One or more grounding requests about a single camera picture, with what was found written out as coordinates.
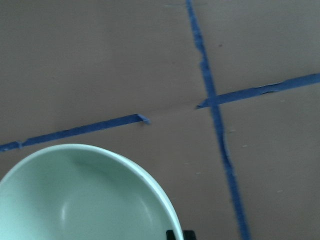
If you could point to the green bowl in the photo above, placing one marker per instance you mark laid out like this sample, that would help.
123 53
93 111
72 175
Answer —
83 192

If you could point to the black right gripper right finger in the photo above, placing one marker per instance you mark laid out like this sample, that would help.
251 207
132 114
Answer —
189 235

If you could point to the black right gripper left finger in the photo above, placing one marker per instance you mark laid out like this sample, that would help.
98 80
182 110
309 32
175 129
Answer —
170 235

